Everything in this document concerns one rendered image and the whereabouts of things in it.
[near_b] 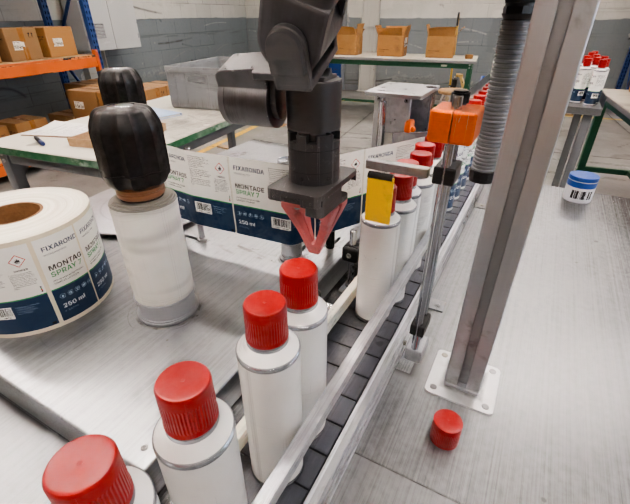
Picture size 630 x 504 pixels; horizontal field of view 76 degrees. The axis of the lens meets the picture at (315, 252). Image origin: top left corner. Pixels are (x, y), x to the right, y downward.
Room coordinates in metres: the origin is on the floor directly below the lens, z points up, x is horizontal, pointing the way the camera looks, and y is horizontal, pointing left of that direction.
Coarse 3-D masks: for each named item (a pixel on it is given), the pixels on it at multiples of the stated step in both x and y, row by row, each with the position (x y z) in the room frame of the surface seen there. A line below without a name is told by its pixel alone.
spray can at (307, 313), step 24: (288, 264) 0.29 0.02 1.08; (312, 264) 0.29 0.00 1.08; (288, 288) 0.27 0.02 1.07; (312, 288) 0.27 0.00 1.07; (288, 312) 0.27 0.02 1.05; (312, 312) 0.27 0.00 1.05; (312, 336) 0.26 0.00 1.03; (312, 360) 0.26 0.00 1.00; (312, 384) 0.26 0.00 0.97; (312, 408) 0.26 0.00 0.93
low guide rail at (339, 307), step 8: (352, 288) 0.49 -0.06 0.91; (344, 296) 0.47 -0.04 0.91; (352, 296) 0.48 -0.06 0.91; (336, 304) 0.45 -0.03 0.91; (344, 304) 0.45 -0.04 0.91; (328, 312) 0.43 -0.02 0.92; (336, 312) 0.43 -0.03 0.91; (328, 320) 0.41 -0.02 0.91; (336, 320) 0.43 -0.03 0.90; (328, 328) 0.41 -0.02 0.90; (240, 424) 0.26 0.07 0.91; (240, 432) 0.25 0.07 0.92; (240, 440) 0.24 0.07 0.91; (240, 448) 0.24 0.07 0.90
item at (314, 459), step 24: (456, 216) 0.81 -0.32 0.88; (408, 288) 0.53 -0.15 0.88; (336, 336) 0.42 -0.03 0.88; (384, 336) 0.42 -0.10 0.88; (336, 360) 0.38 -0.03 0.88; (360, 384) 0.34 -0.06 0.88; (336, 408) 0.30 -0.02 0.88; (336, 432) 0.27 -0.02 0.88; (240, 456) 0.24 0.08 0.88; (312, 456) 0.24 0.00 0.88; (312, 480) 0.22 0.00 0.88
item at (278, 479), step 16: (416, 256) 0.50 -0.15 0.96; (400, 272) 0.46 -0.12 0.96; (400, 288) 0.43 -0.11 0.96; (384, 304) 0.39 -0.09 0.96; (384, 320) 0.37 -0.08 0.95; (368, 336) 0.33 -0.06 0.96; (352, 352) 0.31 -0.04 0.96; (352, 368) 0.29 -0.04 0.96; (336, 384) 0.27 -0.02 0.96; (320, 400) 0.25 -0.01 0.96; (336, 400) 0.26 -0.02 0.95; (320, 416) 0.23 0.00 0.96; (304, 432) 0.21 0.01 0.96; (288, 448) 0.20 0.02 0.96; (304, 448) 0.20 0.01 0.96; (288, 464) 0.19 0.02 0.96; (272, 480) 0.17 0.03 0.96; (288, 480) 0.18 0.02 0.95; (256, 496) 0.16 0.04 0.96; (272, 496) 0.16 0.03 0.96
